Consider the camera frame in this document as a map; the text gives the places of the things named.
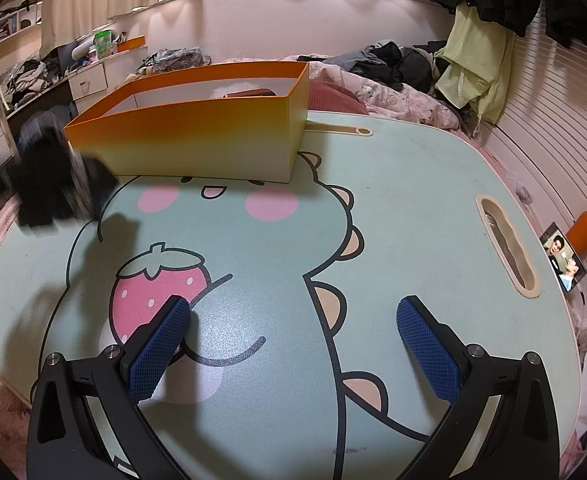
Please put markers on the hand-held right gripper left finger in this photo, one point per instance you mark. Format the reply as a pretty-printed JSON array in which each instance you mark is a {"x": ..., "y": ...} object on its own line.
[{"x": 156, "y": 355}]

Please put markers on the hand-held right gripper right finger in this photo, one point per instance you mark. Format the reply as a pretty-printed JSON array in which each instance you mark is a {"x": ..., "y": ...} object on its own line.
[{"x": 431, "y": 355}]

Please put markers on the orange gradient cardboard box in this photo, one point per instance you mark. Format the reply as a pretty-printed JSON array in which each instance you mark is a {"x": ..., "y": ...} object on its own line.
[{"x": 198, "y": 130}]

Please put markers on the green lidded container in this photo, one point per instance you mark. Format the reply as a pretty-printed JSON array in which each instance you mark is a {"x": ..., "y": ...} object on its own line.
[{"x": 103, "y": 45}]

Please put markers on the clothes heap on desk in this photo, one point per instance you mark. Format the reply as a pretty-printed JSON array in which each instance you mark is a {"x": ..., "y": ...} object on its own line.
[{"x": 28, "y": 77}]

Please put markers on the white desk with drawers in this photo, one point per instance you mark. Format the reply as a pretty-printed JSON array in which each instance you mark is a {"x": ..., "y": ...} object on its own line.
[{"x": 91, "y": 82}]

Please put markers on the white cylindrical device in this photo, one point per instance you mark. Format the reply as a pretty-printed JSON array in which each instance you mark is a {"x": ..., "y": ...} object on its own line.
[{"x": 81, "y": 50}]

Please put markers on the smartphone with lit screen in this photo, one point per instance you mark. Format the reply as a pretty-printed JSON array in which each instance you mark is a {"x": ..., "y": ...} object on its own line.
[{"x": 563, "y": 257}]

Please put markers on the patterned grey cloth heap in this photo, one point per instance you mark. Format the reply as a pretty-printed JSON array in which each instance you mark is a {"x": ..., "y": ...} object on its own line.
[{"x": 173, "y": 59}]

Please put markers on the orange bottle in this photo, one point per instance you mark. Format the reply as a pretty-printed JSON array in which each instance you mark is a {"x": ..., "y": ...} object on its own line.
[{"x": 586, "y": 230}]

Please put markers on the reddish brown flat item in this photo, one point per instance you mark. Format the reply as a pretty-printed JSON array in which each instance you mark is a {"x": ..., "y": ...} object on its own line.
[{"x": 251, "y": 93}]

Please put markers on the pink floral blanket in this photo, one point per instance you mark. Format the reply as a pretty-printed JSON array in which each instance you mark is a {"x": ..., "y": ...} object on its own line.
[{"x": 423, "y": 105}]

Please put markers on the dark pink ribbed pillow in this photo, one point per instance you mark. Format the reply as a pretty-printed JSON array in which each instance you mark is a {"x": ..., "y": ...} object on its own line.
[{"x": 333, "y": 97}]

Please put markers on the pile of dark clothes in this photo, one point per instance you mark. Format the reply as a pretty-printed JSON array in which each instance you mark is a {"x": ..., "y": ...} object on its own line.
[{"x": 398, "y": 65}]

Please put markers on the light green hanging garment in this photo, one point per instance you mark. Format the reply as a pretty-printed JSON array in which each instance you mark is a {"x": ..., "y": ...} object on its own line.
[{"x": 473, "y": 60}]

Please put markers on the white wall shelf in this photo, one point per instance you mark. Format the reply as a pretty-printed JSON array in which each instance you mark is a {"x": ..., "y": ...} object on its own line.
[{"x": 18, "y": 20}]

